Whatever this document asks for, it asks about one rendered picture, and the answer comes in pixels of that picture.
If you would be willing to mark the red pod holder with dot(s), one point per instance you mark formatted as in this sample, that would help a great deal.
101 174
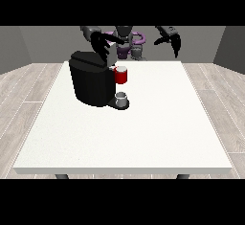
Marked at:
121 77

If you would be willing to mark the small grey cup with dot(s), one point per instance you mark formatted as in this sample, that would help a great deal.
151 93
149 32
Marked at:
121 100

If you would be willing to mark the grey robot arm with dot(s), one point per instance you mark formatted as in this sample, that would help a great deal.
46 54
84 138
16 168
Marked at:
87 31
171 30

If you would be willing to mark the pale grey machine lid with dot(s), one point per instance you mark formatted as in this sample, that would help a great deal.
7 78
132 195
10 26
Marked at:
112 56

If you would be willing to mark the dark table leg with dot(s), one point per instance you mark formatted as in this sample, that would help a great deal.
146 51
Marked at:
62 176

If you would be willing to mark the black coffee machine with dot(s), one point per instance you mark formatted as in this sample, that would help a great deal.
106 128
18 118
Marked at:
91 82

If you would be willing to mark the grey robot trunk purple rings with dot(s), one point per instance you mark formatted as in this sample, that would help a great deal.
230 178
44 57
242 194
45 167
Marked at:
125 32

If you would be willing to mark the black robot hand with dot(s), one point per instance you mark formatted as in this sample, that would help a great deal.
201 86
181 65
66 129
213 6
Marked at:
100 43
175 42

